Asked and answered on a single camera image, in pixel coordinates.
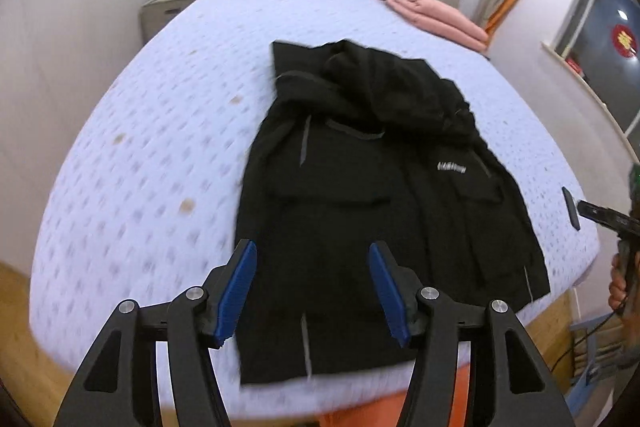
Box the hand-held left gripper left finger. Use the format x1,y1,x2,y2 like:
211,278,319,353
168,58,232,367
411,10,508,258
52,238,258,427

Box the bed with lilac patterned sheet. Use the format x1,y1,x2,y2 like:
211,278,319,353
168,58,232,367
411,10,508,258
27,0,601,413

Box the person's right hand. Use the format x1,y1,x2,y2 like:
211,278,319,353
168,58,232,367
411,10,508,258
608,252,632,314

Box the folded pink blanket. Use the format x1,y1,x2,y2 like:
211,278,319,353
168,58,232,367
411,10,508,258
384,0,490,54

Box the blue storage box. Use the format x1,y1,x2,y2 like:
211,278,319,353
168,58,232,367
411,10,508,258
569,324,617,414

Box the person's orange pants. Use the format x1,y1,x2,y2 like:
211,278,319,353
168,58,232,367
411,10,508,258
315,387,416,427

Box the black cable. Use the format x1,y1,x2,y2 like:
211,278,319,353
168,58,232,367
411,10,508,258
570,307,626,360

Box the red round window sticker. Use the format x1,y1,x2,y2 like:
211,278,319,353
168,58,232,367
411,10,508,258
611,23,640,58

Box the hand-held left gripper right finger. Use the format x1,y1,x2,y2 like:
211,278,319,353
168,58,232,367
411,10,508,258
367,241,576,427

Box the window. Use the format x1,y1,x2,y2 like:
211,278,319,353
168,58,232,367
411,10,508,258
552,0,640,132

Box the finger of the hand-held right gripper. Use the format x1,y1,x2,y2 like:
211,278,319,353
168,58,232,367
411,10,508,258
576,200,640,235
561,187,582,231

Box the beige nightstand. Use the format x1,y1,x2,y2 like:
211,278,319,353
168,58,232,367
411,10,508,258
139,0,206,45

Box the black hooded coat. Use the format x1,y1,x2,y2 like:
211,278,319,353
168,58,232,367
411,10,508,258
234,38,552,387

